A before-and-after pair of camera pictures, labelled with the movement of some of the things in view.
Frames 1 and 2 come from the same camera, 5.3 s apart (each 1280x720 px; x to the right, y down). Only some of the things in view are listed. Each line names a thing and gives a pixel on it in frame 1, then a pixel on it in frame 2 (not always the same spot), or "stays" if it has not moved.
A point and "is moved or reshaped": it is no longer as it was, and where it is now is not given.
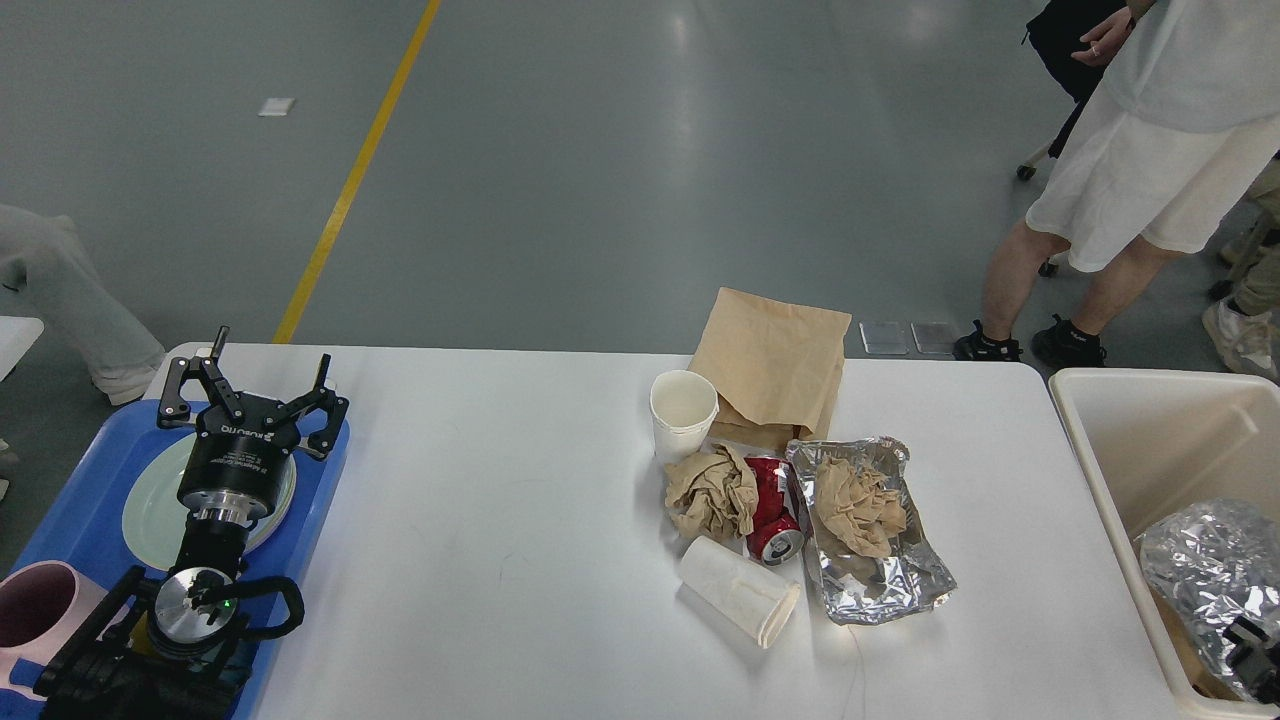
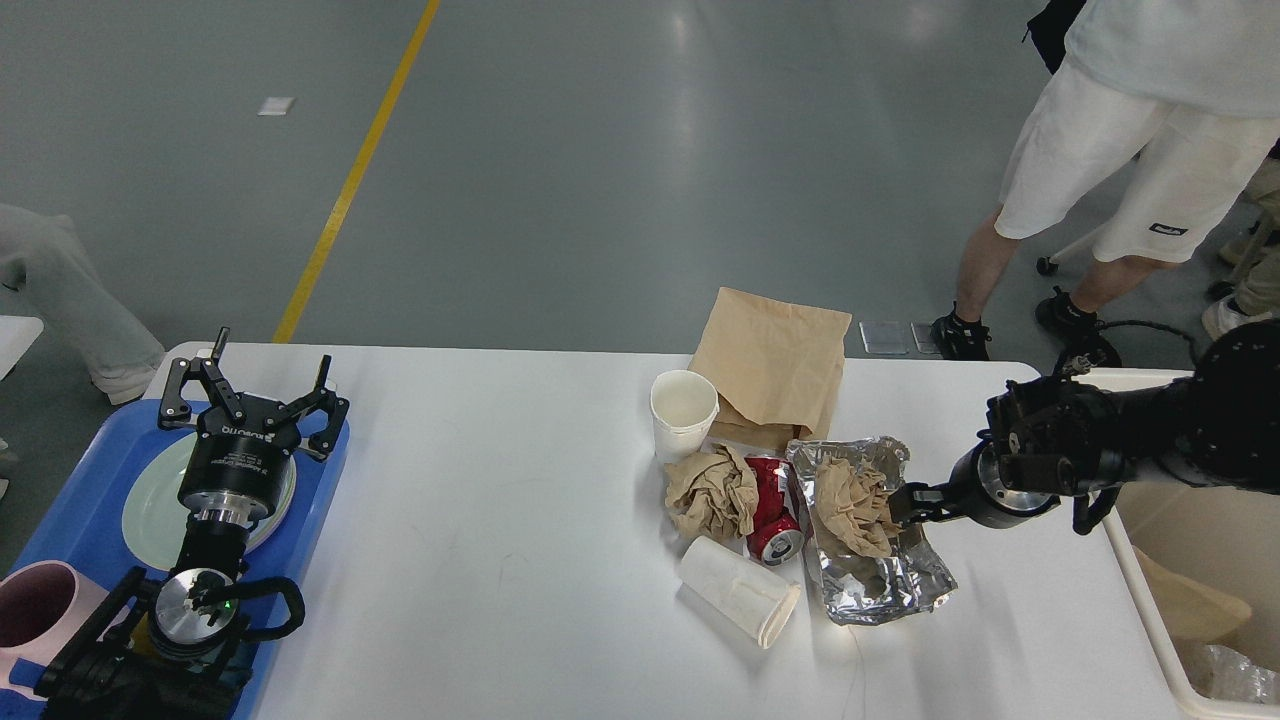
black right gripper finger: [1254, 655] to [977, 485]
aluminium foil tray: [856, 583] stays
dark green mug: [139, 638] stays
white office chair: [1026, 171] to [1048, 265]
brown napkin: [859, 506] stays
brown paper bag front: [1199, 676] to [1194, 612]
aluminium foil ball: [1213, 563] is moved or reshaped
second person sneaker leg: [1244, 325] stays
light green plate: [155, 513] stays
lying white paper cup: [737, 589] stays
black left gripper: [238, 468] stays
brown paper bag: [774, 366] stays
